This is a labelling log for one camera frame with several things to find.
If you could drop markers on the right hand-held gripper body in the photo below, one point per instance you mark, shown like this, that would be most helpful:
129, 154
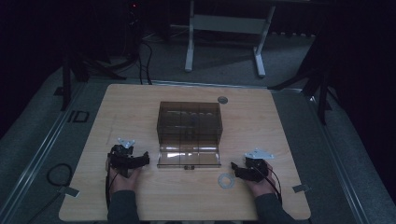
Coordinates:
257, 169

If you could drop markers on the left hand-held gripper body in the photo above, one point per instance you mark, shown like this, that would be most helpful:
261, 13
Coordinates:
123, 159

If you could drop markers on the person's right hand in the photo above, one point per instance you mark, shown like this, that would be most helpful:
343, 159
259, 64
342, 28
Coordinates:
264, 186

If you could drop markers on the person's left hand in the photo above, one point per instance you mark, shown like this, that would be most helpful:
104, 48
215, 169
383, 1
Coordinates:
124, 183

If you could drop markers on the grey tape strip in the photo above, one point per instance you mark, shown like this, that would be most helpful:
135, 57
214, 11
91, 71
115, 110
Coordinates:
69, 191
301, 188

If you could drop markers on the brown transparent plastic box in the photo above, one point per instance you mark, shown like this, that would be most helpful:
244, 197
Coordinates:
189, 133

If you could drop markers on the grey round table grommet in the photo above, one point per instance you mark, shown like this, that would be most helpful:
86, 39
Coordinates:
222, 100

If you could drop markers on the black tripod stand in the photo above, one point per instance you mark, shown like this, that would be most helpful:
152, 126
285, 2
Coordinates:
322, 90
67, 77

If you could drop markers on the metal floor rail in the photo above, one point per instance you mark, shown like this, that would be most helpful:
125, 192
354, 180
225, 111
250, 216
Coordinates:
37, 155
336, 161

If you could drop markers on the white desk frame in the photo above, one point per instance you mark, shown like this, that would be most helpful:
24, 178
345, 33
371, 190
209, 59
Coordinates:
226, 25

